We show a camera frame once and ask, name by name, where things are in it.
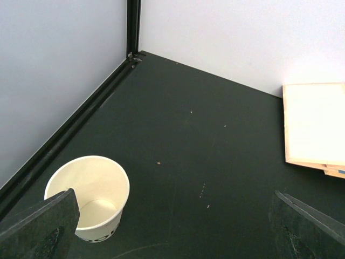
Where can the blue checkered paper bag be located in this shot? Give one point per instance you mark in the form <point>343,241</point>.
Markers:
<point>336,173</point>

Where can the black left frame post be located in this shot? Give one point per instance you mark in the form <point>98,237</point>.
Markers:
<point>133,28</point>

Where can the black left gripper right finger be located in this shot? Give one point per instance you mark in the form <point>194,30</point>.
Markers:
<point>301,231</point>

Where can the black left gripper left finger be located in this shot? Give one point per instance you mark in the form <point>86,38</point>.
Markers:
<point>45,230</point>

